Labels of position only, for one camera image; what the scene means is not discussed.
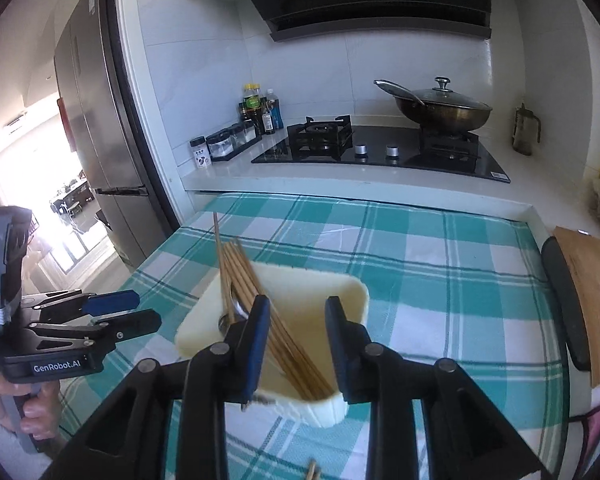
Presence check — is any black gas stove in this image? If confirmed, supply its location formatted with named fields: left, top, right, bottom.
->
left=253, top=116, right=510, bottom=183

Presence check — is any black wok with lid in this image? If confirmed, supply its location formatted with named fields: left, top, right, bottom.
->
left=374, top=76, right=492, bottom=136

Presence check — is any person's left hand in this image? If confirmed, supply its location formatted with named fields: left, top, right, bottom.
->
left=0, top=376, right=64, bottom=443

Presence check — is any wooden cutting board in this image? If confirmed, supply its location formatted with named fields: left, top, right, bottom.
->
left=554, top=226, right=600, bottom=388

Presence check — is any steel refrigerator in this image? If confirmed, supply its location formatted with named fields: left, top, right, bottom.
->
left=54, top=0, right=178, bottom=269

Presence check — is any dark glass jar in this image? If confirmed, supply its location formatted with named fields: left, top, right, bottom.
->
left=512, top=103, right=542, bottom=156

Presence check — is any pink cloth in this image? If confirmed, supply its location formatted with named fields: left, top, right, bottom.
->
left=569, top=405, right=600, bottom=479

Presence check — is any teal plaid tablecloth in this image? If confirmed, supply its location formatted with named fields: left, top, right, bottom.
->
left=60, top=193, right=568, bottom=472

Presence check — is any sauce bottles group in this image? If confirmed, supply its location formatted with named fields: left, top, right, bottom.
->
left=239, top=84, right=285, bottom=136

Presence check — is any black rolled mat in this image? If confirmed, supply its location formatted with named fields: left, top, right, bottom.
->
left=541, top=236, right=592, bottom=372

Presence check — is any cream ribbed utensil holder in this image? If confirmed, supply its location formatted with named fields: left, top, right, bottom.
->
left=174, top=260, right=371, bottom=428

